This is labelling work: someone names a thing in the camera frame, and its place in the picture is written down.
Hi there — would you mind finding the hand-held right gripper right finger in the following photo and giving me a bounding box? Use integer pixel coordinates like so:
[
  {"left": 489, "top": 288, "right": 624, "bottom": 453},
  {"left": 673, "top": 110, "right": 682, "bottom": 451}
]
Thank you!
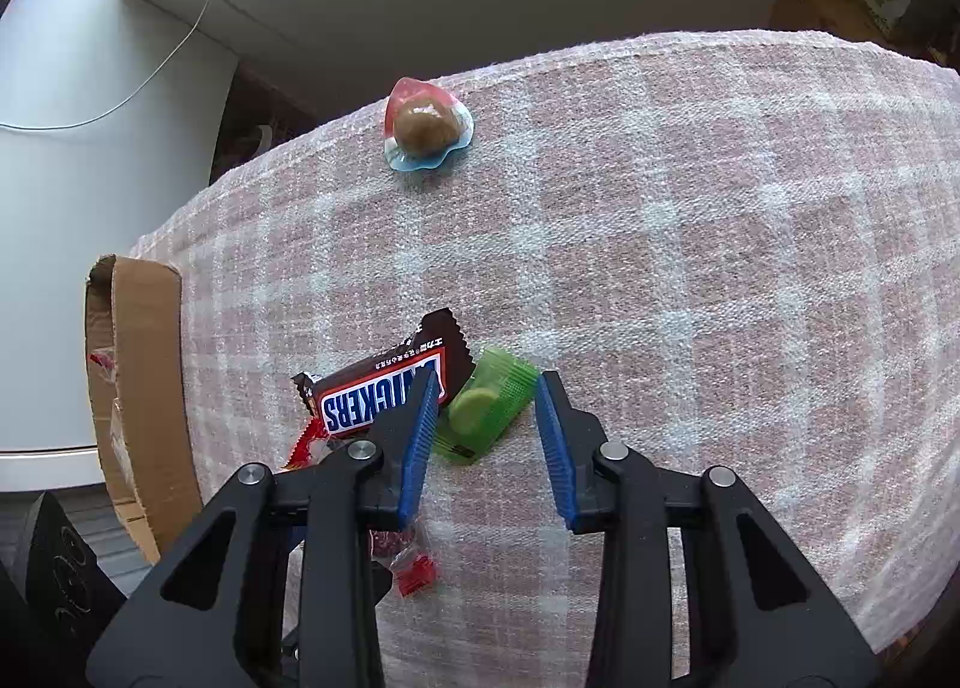
[{"left": 534, "top": 371, "right": 878, "bottom": 688}]

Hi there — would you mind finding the white wardrobe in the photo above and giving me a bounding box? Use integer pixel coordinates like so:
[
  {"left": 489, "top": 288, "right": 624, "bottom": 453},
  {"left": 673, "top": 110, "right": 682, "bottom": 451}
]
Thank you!
[{"left": 0, "top": 0, "right": 241, "bottom": 490}]

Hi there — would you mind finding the brown chocolate bar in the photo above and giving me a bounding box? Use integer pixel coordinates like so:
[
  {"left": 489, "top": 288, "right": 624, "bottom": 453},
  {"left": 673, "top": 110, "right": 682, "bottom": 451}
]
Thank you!
[{"left": 291, "top": 307, "right": 475, "bottom": 438}]

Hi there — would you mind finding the white cable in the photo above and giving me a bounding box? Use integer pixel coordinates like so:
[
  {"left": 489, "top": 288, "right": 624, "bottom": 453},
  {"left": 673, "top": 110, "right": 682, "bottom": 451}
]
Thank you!
[{"left": 0, "top": 0, "right": 218, "bottom": 130}]

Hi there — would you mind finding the brown cardboard carton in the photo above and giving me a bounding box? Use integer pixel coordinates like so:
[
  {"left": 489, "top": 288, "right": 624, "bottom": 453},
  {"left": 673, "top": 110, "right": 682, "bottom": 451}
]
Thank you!
[{"left": 769, "top": 0, "right": 946, "bottom": 59}]

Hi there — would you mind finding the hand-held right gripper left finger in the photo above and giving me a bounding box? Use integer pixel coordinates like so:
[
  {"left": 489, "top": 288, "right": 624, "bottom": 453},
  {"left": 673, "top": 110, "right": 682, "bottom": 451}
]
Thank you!
[{"left": 86, "top": 365, "right": 440, "bottom": 688}]

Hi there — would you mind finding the red wrapper packet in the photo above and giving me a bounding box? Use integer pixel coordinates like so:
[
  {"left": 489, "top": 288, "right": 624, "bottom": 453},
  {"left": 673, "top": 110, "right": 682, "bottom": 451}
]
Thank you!
[{"left": 281, "top": 425, "right": 440, "bottom": 597}]

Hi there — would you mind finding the pink checked blanket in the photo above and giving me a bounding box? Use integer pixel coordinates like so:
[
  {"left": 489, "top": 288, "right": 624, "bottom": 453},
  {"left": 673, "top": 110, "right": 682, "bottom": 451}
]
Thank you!
[{"left": 127, "top": 29, "right": 960, "bottom": 670}]

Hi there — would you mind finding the clear wrapped round pastry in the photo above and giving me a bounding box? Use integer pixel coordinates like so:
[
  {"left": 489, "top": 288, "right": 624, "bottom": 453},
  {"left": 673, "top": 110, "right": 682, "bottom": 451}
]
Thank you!
[{"left": 382, "top": 77, "right": 475, "bottom": 173}]

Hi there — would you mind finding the cardboard box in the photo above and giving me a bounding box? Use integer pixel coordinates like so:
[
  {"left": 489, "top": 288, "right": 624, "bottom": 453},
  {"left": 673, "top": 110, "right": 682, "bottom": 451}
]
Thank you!
[{"left": 84, "top": 254, "right": 203, "bottom": 565}]

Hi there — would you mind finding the black speaker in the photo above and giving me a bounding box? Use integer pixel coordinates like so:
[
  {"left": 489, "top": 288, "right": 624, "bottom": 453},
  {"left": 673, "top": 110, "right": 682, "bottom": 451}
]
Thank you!
[{"left": 15, "top": 491, "right": 128, "bottom": 659}]

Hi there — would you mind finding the green jelly packet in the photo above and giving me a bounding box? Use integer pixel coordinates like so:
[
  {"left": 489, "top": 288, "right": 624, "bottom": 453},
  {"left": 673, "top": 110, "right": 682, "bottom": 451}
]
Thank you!
[{"left": 431, "top": 346, "right": 539, "bottom": 465}]

